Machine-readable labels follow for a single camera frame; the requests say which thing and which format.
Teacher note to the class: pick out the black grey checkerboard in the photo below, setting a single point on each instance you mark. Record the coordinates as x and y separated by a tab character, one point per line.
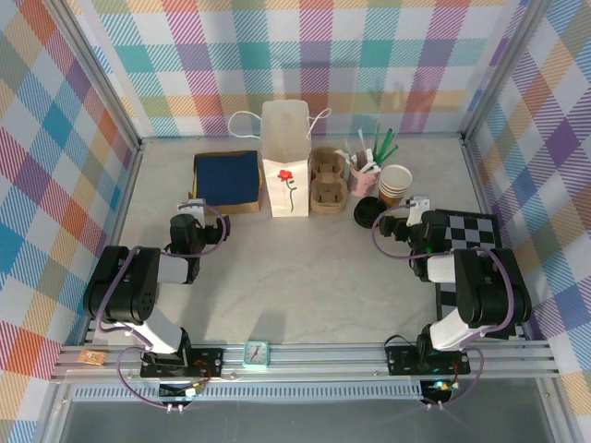
471	231

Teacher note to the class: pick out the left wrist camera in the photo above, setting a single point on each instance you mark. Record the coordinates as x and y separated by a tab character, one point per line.
194	208

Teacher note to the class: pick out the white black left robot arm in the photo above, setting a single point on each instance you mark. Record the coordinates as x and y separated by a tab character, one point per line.
120	286

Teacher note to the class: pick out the white flower-print paper bag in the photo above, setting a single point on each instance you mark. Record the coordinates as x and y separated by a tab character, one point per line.
286	194

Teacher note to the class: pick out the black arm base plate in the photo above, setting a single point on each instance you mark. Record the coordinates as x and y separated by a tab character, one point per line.
401	362
208	364

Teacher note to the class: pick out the stack of brown paper cups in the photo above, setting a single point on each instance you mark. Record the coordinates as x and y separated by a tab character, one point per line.
390	197

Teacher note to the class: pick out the small orange tag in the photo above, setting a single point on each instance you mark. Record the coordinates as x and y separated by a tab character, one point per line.
91	358

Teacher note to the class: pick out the pink straw holder cup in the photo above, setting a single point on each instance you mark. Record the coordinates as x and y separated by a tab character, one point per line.
362	184

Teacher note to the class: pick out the small controller circuit board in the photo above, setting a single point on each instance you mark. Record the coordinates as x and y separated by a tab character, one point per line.
438	387
177	391

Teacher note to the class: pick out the black plastic cup lid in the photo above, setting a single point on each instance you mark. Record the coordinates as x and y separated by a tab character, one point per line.
369	211

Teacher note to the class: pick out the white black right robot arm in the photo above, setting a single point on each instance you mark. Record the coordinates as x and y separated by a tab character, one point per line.
489	286

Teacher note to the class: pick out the white paper-wrapped straw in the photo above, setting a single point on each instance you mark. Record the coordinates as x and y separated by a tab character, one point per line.
360	138
369	164
346	154

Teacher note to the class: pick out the aluminium table front rail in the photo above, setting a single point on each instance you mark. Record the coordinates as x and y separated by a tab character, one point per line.
323	362

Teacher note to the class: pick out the aluminium frame post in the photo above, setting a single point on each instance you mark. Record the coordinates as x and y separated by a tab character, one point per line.
94	69
503	69

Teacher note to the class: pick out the small teal clock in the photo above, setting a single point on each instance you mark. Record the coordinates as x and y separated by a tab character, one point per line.
256	354

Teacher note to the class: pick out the brown paper coffee cup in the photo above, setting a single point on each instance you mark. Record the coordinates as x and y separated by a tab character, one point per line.
396	177

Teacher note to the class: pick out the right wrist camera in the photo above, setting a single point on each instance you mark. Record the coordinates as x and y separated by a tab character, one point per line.
418	205

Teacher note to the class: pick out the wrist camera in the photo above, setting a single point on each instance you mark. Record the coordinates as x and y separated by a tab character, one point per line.
418	205
194	208

